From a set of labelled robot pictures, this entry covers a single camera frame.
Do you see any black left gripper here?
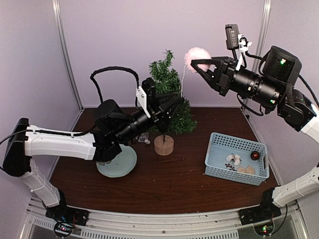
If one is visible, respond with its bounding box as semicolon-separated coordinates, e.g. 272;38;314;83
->
114;91;185;144

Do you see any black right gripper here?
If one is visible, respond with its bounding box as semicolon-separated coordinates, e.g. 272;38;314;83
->
190;55;282;109

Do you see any small green christmas tree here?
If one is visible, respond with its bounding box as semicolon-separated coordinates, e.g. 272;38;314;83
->
149;50;197;143

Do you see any pink pompom ornament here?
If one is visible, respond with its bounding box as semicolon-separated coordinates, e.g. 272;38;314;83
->
179;47;212;97

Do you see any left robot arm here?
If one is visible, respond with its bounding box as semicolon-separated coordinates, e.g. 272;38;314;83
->
2;93;184;221

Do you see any clear drinking glass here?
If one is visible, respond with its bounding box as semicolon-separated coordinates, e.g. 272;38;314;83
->
138;132;149;143

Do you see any light green floral plate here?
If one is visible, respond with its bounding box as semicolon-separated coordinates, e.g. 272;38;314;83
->
96;144;137;178

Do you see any blue plastic basket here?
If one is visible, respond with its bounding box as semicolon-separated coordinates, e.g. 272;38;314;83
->
205;132;270;186

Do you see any white cotton flower ornament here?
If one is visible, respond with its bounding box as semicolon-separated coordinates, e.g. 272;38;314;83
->
225;153;242;166

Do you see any dark red bauble ornament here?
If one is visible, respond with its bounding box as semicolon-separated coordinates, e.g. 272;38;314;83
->
250;151;260;161

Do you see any beige burlap bow ornament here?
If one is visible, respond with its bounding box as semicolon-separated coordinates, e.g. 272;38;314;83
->
236;166;255;175

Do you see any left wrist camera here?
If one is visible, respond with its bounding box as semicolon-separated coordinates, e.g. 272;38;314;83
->
136;77;156;118

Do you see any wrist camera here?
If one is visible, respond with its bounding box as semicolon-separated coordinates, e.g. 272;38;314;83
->
225;24;252;61
136;77;156;118

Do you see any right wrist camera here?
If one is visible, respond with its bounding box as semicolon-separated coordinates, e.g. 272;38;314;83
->
225;24;252;61

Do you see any right aluminium frame post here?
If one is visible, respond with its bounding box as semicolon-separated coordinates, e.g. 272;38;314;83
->
244;0;272;112

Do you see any aluminium frame post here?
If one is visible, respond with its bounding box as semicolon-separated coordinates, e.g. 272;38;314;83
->
52;0;84;111
244;0;272;112

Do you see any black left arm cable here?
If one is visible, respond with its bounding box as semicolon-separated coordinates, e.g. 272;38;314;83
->
0;66;140;145

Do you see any front aluminium rail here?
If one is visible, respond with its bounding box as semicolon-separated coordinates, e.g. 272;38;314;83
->
18;197;310;239

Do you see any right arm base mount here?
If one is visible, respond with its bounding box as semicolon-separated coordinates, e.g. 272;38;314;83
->
238;188;283;237

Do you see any left aluminium frame post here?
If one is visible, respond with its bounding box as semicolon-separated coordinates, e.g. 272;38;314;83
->
52;0;84;111

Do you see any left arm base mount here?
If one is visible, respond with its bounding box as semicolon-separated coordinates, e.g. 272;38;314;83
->
42;193;89;239

